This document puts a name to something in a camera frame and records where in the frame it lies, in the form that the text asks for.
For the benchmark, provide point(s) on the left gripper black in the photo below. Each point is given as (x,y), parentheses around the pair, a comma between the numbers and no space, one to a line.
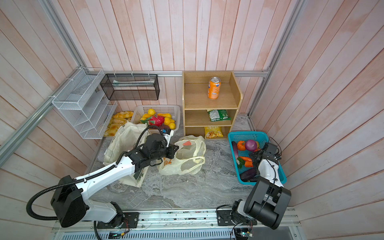
(172,150)

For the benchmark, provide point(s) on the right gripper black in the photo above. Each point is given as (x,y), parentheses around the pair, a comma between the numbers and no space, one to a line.
(257,154)

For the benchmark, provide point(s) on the orange carrot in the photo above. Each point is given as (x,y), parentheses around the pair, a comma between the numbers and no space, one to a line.
(248,164)
(246,159)

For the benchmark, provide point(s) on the cream canvas tote bag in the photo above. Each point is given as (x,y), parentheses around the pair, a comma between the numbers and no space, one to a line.
(124,141)

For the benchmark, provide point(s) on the yellow plastic bag orange print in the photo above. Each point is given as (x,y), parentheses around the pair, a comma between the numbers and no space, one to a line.
(188,159)

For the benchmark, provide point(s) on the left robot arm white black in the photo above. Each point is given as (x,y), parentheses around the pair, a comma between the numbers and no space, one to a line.
(71,200)

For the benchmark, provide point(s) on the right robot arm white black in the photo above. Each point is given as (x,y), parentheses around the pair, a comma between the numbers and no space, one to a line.
(269,198)

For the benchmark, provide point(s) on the teal plastic basket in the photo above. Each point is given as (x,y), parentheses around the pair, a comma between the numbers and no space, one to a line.
(267,169)

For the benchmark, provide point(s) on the purple onion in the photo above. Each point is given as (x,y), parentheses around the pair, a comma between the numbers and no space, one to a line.
(251,145)

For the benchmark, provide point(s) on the pink dragon fruit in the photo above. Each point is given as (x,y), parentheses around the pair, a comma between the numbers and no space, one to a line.
(153,120)

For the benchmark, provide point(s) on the small orange pumpkin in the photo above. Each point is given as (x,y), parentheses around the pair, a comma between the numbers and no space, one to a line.
(241,145)

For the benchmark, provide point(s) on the purple eggplant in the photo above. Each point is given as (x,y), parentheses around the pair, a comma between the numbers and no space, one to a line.
(249,174)

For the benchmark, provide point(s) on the yellow lemon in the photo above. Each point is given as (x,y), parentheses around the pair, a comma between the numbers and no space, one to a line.
(151,112)

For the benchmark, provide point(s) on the tray of yellow breads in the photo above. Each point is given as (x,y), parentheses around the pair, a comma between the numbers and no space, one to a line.
(117,121)

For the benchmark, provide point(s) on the yellow chips packet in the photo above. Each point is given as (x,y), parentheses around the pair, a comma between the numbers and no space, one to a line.
(213,132)

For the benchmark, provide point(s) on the green snack packet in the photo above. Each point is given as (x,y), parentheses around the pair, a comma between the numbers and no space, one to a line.
(218,115)

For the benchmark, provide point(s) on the black mesh basket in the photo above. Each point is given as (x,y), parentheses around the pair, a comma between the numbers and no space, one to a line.
(131,87)

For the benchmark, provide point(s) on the wooden shelf unit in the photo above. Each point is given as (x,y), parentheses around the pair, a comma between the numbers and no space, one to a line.
(196,102)

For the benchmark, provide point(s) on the orange soda can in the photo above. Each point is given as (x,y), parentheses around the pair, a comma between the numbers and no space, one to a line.
(214,88)

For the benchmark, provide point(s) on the white wire rack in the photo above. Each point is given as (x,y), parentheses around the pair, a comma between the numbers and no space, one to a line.
(84,104)

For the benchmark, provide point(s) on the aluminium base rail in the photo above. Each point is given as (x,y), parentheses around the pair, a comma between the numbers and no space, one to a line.
(182,224)

